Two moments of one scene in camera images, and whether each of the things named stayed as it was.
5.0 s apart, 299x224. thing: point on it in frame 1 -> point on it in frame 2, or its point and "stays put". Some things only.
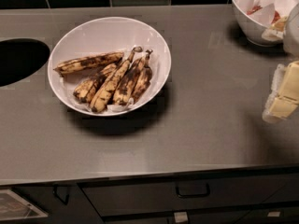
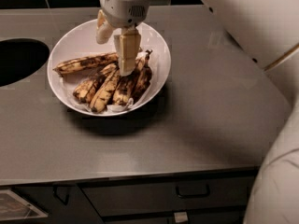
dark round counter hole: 19,57 stays put
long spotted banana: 107,88 stays put
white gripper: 292,35 -> 122,10
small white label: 180,217 stays put
